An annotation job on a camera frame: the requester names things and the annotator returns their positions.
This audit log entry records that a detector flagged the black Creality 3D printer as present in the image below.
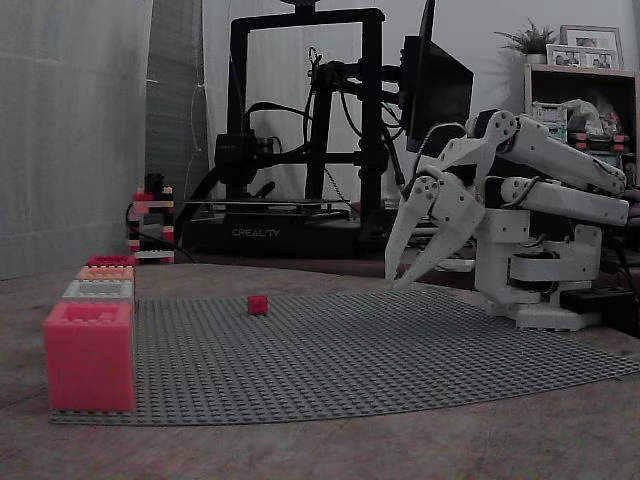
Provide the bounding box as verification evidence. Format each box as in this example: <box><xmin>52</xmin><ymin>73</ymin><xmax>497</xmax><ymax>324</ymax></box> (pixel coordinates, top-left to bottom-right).
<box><xmin>180</xmin><ymin>0</ymin><xmax>404</xmax><ymax>260</ymax></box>

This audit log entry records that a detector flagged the small white picture frame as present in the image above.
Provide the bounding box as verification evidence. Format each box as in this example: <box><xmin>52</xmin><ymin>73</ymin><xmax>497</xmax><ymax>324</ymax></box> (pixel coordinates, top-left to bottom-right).
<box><xmin>545</xmin><ymin>43</ymin><xmax>619</xmax><ymax>70</ymax></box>

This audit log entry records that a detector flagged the clear plastic bag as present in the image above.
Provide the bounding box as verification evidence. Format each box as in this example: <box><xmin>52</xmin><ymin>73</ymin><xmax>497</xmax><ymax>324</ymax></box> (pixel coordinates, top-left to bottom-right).
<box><xmin>563</xmin><ymin>97</ymin><xmax>617</xmax><ymax>137</ymax></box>

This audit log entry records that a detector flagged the black computer monitor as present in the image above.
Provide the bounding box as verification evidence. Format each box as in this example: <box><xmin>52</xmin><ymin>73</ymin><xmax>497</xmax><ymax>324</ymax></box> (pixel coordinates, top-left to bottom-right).
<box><xmin>401</xmin><ymin>0</ymin><xmax>475</xmax><ymax>157</ymax></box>

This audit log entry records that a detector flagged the large pink brick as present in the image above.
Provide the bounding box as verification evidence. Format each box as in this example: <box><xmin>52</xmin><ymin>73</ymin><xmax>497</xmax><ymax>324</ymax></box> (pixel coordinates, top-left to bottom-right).
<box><xmin>42</xmin><ymin>301</ymin><xmax>137</xmax><ymax>414</ymax></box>

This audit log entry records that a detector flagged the grey curtain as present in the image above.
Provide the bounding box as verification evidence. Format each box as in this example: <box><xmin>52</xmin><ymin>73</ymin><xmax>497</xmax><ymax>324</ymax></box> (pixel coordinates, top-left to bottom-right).
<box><xmin>0</xmin><ymin>0</ymin><xmax>154</xmax><ymax>282</ymax></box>

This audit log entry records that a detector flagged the small potted green plant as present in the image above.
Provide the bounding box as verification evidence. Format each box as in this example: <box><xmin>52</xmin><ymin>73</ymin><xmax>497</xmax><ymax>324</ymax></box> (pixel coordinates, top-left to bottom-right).
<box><xmin>493</xmin><ymin>18</ymin><xmax>559</xmax><ymax>66</ymax></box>

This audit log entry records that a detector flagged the grey studded baseplate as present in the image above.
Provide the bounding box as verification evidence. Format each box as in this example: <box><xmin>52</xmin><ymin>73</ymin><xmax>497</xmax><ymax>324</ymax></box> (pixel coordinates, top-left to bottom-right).
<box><xmin>48</xmin><ymin>291</ymin><xmax>640</xmax><ymax>427</ymax></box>

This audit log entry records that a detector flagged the large white picture frame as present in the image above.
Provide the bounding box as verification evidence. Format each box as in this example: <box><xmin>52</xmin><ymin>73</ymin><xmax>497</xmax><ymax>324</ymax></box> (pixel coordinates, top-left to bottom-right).
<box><xmin>559</xmin><ymin>24</ymin><xmax>625</xmax><ymax>69</ymax></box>

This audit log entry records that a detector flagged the orange brick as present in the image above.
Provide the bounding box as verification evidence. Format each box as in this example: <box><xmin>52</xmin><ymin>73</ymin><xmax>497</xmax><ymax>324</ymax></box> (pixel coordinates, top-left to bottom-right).
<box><xmin>75</xmin><ymin>265</ymin><xmax>137</xmax><ymax>282</ymax></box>

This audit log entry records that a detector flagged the arm servo cable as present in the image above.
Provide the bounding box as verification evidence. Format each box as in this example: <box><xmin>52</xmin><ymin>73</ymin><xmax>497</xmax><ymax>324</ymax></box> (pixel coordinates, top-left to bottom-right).
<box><xmin>407</xmin><ymin>122</ymin><xmax>469</xmax><ymax>181</ymax></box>

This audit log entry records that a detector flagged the wooden shelf unit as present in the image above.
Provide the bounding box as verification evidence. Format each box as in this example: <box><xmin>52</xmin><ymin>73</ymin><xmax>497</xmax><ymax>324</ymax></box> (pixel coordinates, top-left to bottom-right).
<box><xmin>523</xmin><ymin>63</ymin><xmax>640</xmax><ymax>174</ymax></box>

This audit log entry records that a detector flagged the red and white brick tower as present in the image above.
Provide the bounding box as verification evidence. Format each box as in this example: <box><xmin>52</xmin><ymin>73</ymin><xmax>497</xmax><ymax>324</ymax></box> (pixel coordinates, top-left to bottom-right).
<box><xmin>126</xmin><ymin>185</ymin><xmax>177</xmax><ymax>265</ymax></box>

